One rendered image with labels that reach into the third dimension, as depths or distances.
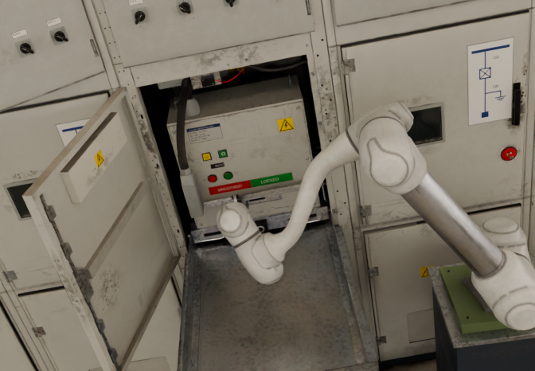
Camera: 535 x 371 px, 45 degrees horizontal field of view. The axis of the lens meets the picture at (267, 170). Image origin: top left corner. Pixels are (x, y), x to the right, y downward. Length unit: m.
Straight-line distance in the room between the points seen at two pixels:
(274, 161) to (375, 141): 0.75
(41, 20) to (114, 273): 0.82
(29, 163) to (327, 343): 1.19
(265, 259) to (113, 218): 0.51
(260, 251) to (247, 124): 0.51
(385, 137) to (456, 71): 0.65
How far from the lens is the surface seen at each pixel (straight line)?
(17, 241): 2.60
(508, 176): 2.56
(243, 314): 2.23
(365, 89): 2.21
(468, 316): 2.21
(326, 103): 2.23
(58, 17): 2.09
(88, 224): 2.01
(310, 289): 2.26
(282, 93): 2.33
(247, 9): 2.06
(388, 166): 1.66
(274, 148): 2.34
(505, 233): 2.12
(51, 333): 2.89
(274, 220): 2.50
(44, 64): 2.10
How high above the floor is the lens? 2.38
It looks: 32 degrees down
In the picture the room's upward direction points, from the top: 12 degrees counter-clockwise
